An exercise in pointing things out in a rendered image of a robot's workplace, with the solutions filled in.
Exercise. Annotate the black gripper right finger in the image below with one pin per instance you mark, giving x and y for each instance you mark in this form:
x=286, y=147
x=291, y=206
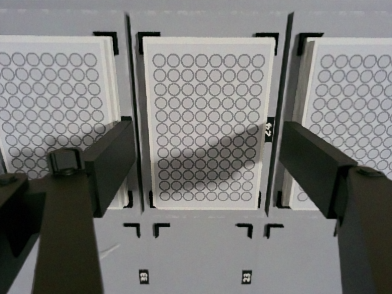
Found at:
x=359, y=197

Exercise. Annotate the grey flat deck plate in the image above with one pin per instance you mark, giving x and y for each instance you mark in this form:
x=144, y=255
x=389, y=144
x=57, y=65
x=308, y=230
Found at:
x=203, y=5

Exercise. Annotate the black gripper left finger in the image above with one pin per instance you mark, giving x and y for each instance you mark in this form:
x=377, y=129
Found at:
x=67, y=260

